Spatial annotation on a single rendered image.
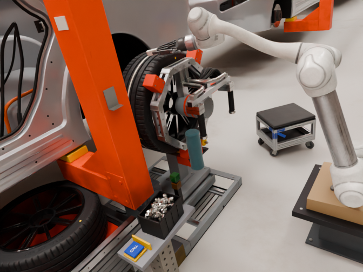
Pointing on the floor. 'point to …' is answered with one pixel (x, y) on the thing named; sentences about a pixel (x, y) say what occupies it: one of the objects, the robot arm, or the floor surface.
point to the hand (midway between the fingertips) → (152, 52)
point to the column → (165, 260)
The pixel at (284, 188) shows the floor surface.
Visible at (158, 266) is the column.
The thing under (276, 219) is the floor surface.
